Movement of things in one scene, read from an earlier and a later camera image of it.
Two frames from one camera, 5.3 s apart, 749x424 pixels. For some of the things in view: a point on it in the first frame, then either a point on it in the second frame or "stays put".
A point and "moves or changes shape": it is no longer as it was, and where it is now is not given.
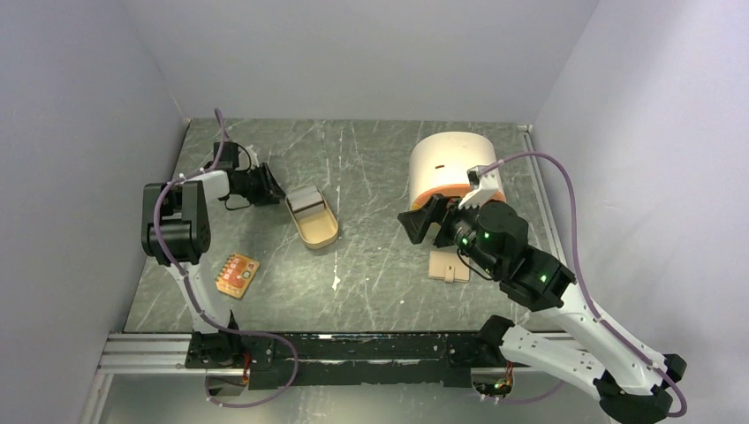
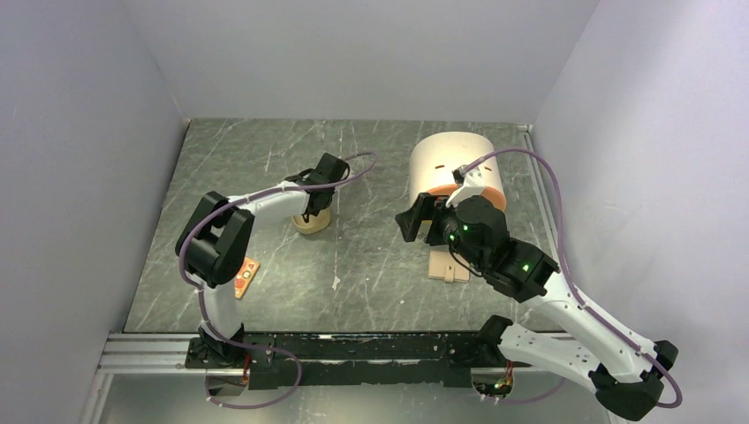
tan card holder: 448,266 stays put
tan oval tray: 318,229 moves or changes shape
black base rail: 279,359 stays put
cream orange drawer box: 440,162 stays put
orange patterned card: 236,276 stays put
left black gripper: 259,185 → 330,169
